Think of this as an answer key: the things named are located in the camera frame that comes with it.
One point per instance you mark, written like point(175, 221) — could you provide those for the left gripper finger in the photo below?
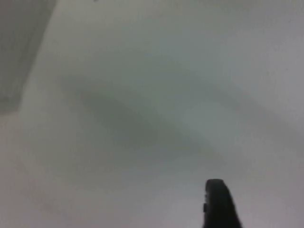
point(219, 206)

